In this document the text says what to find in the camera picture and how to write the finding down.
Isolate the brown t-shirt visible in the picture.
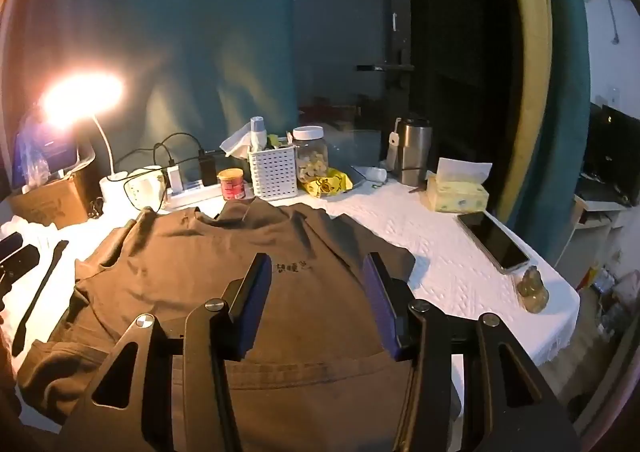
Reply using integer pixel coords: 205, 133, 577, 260
17, 197, 461, 452

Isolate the crumpled white tissue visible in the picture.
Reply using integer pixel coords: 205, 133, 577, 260
219, 124, 258, 160

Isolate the cardboard box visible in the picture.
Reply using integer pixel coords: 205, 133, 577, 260
7, 172, 103, 233

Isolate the door handle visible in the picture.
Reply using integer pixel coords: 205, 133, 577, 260
356, 49, 416, 75

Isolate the stainless steel tumbler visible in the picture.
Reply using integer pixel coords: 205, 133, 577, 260
387, 117, 433, 187

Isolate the yellow-green tissue box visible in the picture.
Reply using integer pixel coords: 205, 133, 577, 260
425, 157, 493, 213

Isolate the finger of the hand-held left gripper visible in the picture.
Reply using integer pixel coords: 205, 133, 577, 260
0, 244, 41, 294
0, 231, 24, 261

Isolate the teal curtain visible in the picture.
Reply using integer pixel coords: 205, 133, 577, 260
537, 0, 601, 268

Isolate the white desk lamp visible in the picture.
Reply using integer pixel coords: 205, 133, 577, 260
42, 72, 133, 205

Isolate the dark door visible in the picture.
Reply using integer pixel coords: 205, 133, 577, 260
385, 0, 526, 223

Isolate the white cabinet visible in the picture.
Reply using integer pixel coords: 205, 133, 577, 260
570, 192, 631, 288

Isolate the clear plastic bag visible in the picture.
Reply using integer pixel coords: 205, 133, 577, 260
20, 107, 56, 189

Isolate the white perforated basket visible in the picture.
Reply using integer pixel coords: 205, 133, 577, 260
248, 144, 299, 200

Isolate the black charger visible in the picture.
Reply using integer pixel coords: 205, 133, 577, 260
197, 149, 218, 188

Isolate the white quilted tablecloth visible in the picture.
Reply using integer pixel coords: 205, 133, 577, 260
0, 167, 581, 433

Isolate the black charging cable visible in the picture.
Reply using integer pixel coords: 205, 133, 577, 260
122, 142, 178, 213
152, 132, 207, 158

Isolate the amber glass figurine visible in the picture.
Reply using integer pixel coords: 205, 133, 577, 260
516, 266, 551, 314

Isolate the glass jar with white lid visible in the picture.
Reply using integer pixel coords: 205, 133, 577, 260
292, 126, 331, 183

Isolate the white t-shirt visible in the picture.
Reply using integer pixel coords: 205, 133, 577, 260
0, 214, 68, 260

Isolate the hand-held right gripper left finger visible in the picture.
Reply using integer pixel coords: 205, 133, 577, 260
60, 252, 273, 452

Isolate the white power strip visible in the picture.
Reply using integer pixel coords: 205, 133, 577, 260
162, 179, 256, 210

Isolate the black smartphone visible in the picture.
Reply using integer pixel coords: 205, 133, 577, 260
456, 211, 531, 275

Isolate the black strap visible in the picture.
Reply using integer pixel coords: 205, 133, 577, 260
12, 239, 70, 355

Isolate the yellow snack packet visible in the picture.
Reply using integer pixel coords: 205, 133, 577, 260
300, 168, 353, 197

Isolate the yellow curtain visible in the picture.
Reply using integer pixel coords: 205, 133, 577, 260
500, 0, 557, 225

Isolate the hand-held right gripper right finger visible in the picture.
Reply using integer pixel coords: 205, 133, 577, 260
362, 252, 583, 452

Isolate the black monitor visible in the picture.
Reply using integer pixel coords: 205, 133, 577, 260
582, 102, 640, 208

